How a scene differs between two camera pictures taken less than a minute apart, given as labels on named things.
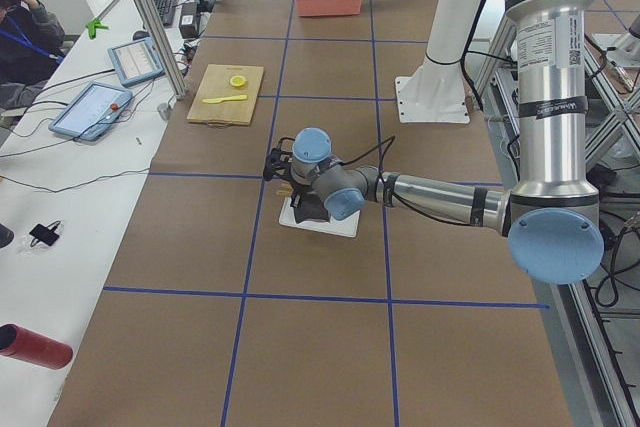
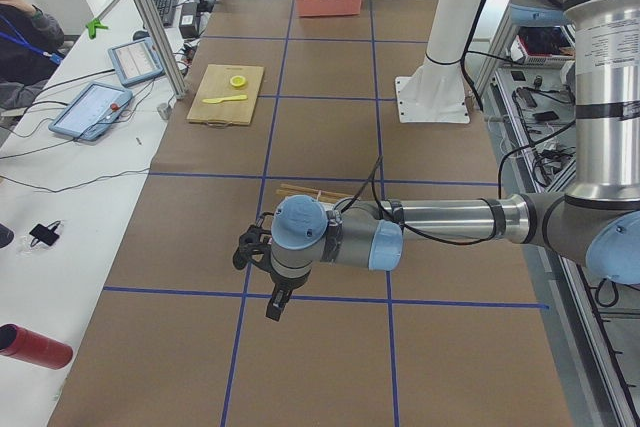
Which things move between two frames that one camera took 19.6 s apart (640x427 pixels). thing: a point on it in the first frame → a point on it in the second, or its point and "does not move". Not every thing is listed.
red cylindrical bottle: (29, 345) does not move
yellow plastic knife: (222, 99) does not move
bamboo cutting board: (216, 82) does not move
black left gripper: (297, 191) → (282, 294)
